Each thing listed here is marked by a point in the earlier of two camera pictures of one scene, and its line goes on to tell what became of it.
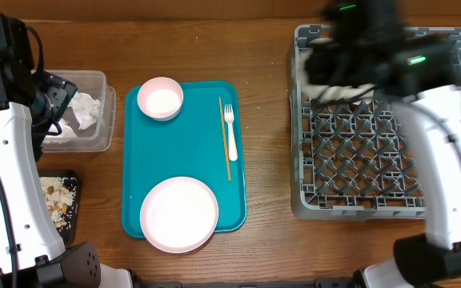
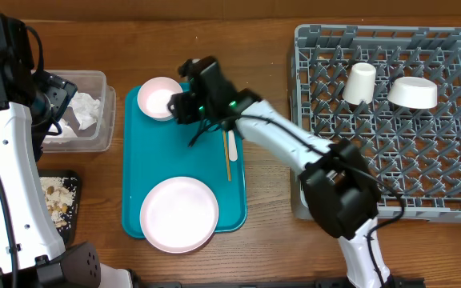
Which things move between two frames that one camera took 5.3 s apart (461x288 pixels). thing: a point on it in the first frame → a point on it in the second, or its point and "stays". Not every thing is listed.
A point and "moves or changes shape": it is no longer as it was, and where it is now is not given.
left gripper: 63,91 stays
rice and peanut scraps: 59,193 stays
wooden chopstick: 225,142 stays
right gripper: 326,72 → 192,111
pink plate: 178,214 stays
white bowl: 362,93 moves or changes shape
